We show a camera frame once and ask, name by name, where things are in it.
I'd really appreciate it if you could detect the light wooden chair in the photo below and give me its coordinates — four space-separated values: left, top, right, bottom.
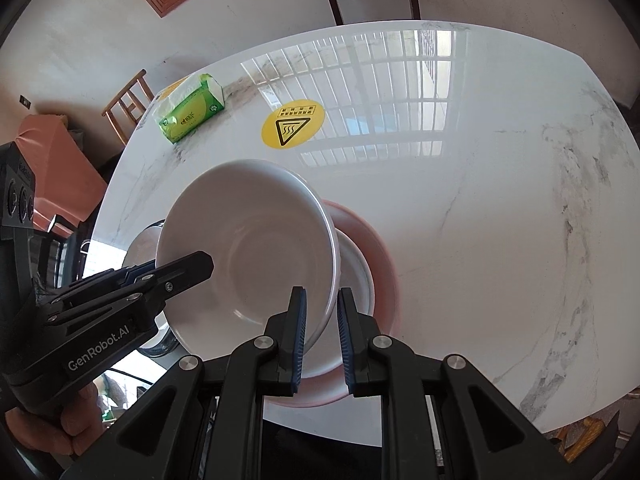
102 69 156 146

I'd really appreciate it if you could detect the yellow wooden furniture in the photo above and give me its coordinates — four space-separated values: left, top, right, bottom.
547 407 623 463

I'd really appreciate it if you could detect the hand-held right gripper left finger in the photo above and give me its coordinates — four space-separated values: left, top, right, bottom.
59 286 307 480

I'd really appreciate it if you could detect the white bowl with blue cartoon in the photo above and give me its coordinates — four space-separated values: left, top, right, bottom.
155 159 342 380

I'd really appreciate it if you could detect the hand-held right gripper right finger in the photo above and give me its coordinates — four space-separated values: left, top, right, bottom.
336 287 593 480

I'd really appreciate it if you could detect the orange cabinet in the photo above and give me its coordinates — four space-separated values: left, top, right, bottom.
15 114 108 238

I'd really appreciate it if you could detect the white floral plate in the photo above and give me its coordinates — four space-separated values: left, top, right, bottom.
122 220 168 356

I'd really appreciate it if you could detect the green tissue pack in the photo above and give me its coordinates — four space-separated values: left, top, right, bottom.
157 73 226 145

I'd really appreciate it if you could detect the person's left hand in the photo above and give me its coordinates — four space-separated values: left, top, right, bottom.
5 377 108 458

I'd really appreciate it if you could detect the round yellow warning sticker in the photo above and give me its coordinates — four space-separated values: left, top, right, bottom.
261 101 326 151

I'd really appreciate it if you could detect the black metal chair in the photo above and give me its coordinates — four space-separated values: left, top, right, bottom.
30 212 101 286

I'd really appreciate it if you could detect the large blue patterned plate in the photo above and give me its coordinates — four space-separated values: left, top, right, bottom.
140 327 178 358

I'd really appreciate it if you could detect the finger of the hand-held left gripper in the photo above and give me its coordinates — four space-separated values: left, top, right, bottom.
125 251 216 311
37 260 157 307

